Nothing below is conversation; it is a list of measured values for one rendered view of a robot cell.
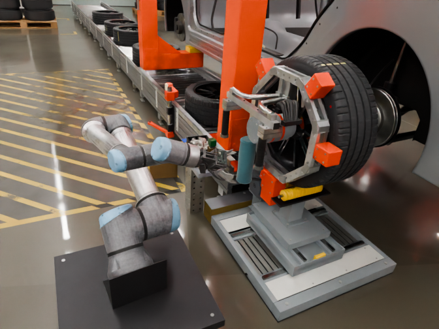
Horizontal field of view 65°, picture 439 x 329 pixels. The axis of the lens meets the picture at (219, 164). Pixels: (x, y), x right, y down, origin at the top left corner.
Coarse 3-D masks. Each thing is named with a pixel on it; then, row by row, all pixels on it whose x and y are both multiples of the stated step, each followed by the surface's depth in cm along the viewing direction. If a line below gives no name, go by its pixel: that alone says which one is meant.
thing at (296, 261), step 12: (252, 216) 219; (252, 228) 216; (264, 228) 209; (264, 240) 205; (276, 240) 201; (324, 240) 198; (276, 252) 194; (288, 252) 193; (300, 252) 189; (312, 252) 194; (324, 252) 195; (336, 252) 192; (288, 264) 185; (300, 264) 182; (312, 264) 187; (324, 264) 193
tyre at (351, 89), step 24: (312, 72) 152; (336, 72) 149; (360, 72) 154; (336, 96) 143; (360, 96) 149; (336, 120) 144; (360, 120) 147; (336, 144) 146; (360, 144) 151; (336, 168) 154; (360, 168) 165
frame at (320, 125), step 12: (276, 72) 162; (288, 72) 154; (300, 72) 156; (264, 84) 173; (300, 84) 148; (312, 108) 144; (312, 120) 146; (324, 120) 144; (312, 132) 146; (324, 132) 145; (312, 144) 149; (312, 156) 149; (276, 168) 179; (300, 168) 159; (312, 168) 153; (288, 180) 169
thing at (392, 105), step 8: (376, 88) 182; (376, 96) 181; (384, 96) 177; (384, 104) 177; (392, 104) 173; (384, 112) 178; (392, 112) 174; (384, 120) 179; (392, 120) 175; (384, 128) 180; (392, 128) 176; (376, 136) 185; (384, 136) 181; (376, 144) 186
